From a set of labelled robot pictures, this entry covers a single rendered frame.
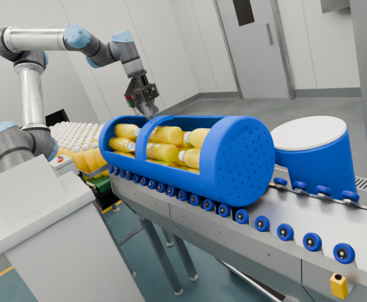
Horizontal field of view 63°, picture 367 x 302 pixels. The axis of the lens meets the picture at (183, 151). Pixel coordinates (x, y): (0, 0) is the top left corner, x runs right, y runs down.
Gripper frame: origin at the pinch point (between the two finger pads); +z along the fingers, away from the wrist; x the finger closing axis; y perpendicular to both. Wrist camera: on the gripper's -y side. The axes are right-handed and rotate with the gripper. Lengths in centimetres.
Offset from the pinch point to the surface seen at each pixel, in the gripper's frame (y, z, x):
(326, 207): 67, 30, 7
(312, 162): 55, 25, 22
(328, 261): 76, 30, -11
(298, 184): 58, 25, 9
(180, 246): -38, 93, 6
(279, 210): 55, 30, 1
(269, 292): 18, 109, 18
